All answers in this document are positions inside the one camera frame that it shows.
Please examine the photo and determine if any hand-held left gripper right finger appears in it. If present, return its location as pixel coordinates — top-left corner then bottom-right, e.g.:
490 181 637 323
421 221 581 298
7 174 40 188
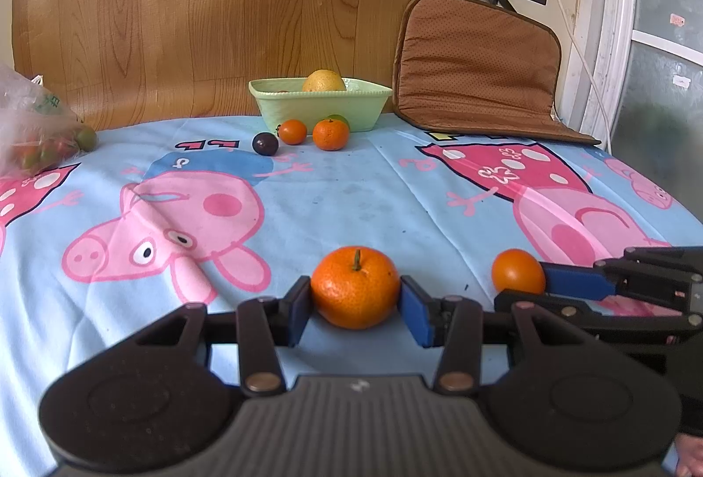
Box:
401 276 586 395

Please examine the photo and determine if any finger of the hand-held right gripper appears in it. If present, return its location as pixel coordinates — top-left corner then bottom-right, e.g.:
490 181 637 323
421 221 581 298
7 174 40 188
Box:
540 245 703 314
493 289 703 347

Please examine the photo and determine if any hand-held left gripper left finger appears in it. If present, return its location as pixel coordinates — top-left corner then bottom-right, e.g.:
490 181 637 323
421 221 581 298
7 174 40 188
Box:
134 276 313 397

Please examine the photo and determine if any small smooth orange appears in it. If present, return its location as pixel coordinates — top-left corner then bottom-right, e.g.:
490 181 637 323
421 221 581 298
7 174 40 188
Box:
491 249 547 295

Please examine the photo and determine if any mandarin orange with stem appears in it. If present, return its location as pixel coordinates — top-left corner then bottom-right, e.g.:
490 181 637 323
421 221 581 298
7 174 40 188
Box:
310 246 402 331

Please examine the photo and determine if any light green bowl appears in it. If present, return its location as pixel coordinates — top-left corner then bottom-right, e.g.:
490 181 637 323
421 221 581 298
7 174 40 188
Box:
249 77 393 133

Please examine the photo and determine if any person's right hand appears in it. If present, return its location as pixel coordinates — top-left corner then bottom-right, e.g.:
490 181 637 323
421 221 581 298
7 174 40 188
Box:
674 433 703 477

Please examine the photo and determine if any printed blue blanket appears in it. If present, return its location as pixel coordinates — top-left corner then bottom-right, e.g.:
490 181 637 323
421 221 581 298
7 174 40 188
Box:
0 113 703 477

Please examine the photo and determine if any dark purple plum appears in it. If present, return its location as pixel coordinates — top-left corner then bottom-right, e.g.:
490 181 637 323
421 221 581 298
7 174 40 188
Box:
252 132 279 157

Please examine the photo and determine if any small mandarin orange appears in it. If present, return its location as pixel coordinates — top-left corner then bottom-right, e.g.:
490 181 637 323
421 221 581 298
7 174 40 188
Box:
279 119 308 146

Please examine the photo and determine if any yellow pear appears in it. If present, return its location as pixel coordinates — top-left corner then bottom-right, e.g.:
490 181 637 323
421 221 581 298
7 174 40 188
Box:
302 69 347 93

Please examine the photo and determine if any brown seat cushion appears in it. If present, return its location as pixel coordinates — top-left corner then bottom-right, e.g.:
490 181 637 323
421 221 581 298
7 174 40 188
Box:
392 0 602 147

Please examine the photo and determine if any small olive green fruit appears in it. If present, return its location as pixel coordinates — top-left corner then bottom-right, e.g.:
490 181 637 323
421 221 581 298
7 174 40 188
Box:
74 125 98 153

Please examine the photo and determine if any clear plastic bag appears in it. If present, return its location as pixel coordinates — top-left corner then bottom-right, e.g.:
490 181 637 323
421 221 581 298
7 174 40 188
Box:
0 64 100 178

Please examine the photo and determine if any white power cable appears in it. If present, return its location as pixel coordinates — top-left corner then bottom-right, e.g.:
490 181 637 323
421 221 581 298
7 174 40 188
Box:
513 0 613 153

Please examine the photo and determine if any white window frame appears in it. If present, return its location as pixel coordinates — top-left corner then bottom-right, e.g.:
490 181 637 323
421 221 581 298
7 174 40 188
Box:
571 0 703 230

